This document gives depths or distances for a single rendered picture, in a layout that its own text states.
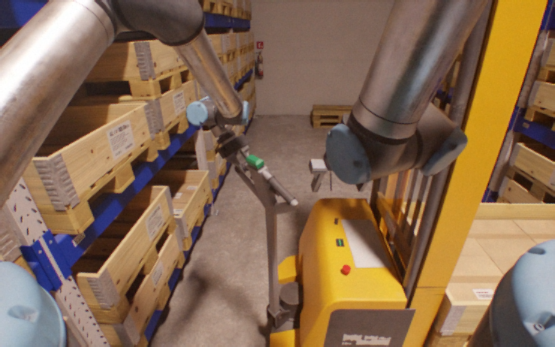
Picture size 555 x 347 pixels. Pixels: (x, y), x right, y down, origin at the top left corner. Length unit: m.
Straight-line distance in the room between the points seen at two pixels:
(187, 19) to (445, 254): 1.18
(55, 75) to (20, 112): 0.08
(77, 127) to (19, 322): 1.94
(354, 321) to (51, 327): 1.26
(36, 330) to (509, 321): 0.33
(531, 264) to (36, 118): 0.56
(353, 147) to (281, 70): 6.41
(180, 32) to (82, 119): 1.54
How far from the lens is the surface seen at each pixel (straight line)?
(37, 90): 0.50
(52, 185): 1.29
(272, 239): 1.40
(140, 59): 1.92
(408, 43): 0.33
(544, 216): 2.59
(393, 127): 0.37
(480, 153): 1.09
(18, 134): 0.48
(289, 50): 6.72
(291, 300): 1.84
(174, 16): 0.63
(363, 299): 1.31
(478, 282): 1.79
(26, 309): 0.27
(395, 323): 1.47
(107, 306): 1.63
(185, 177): 3.03
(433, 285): 1.41
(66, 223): 1.38
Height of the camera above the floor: 1.89
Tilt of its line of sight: 28 degrees down
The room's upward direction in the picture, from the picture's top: 1 degrees counter-clockwise
